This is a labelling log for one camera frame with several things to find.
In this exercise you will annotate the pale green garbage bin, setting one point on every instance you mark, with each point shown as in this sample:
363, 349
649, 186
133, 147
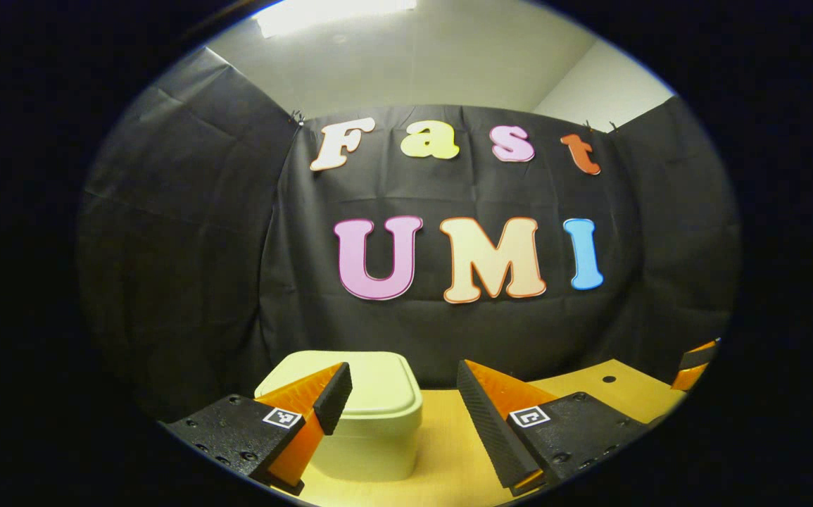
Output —
378, 394

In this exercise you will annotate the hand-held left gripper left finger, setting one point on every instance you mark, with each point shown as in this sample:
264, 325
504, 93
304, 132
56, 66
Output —
334, 401

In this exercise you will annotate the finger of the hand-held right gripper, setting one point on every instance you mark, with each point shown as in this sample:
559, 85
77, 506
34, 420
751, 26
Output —
695, 358

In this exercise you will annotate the ceiling light panel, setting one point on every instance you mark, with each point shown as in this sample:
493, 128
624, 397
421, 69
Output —
336, 14

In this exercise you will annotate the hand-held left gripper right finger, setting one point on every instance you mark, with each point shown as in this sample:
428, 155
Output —
483, 422

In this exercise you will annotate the black backdrop cloth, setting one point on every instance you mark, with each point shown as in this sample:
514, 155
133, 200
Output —
188, 246

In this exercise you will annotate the wooden desktop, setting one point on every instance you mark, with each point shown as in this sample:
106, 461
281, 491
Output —
448, 451

